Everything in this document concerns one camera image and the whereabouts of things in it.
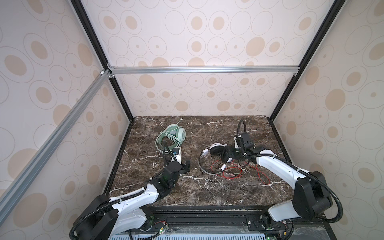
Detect mint green headphones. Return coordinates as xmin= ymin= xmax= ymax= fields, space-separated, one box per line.
xmin=155 ymin=119 xmax=186 ymax=153

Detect black white headphones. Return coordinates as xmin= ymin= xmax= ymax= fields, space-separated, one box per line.
xmin=198 ymin=143 xmax=233 ymax=176

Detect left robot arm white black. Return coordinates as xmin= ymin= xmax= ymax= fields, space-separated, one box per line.
xmin=69 ymin=143 xmax=190 ymax=240

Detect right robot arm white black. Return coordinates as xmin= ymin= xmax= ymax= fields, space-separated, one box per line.
xmin=222 ymin=129 xmax=344 ymax=223

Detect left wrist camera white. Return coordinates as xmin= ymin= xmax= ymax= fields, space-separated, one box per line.
xmin=172 ymin=147 xmax=182 ymax=164

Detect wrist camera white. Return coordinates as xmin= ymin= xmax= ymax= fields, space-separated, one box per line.
xmin=235 ymin=132 xmax=255 ymax=151
xmin=172 ymin=147 xmax=182 ymax=164

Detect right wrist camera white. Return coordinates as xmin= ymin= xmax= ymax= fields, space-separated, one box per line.
xmin=235 ymin=132 xmax=255 ymax=151

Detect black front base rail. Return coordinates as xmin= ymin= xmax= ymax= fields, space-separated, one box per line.
xmin=86 ymin=204 xmax=337 ymax=240

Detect silver aluminium rail back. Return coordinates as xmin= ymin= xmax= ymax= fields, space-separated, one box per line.
xmin=110 ymin=65 xmax=300 ymax=75

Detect silver aluminium rail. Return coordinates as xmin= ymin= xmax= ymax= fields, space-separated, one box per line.
xmin=1 ymin=69 xmax=112 ymax=225
xmin=110 ymin=65 xmax=300 ymax=75

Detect silver aluminium rail left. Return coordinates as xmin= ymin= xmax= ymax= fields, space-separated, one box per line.
xmin=1 ymin=69 xmax=112 ymax=225

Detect black corner frame post right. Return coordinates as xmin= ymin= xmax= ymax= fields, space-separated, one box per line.
xmin=269 ymin=0 xmax=347 ymax=121

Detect black corner frame post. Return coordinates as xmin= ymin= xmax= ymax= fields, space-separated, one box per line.
xmin=269 ymin=0 xmax=347 ymax=121
xmin=71 ymin=0 xmax=135 ymax=122

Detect black corner frame post left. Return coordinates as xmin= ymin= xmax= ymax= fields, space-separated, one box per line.
xmin=71 ymin=0 xmax=135 ymax=122

